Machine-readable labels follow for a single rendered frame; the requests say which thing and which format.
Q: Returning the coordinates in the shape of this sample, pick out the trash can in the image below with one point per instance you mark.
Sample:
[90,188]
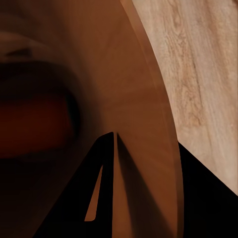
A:
[98,53]

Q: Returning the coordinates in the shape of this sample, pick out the can of soda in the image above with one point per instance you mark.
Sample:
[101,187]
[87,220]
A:
[35,124]

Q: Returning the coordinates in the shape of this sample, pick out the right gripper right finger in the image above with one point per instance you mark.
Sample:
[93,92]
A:
[210,207]

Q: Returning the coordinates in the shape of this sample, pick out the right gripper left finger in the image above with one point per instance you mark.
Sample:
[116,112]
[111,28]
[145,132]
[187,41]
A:
[66,217]

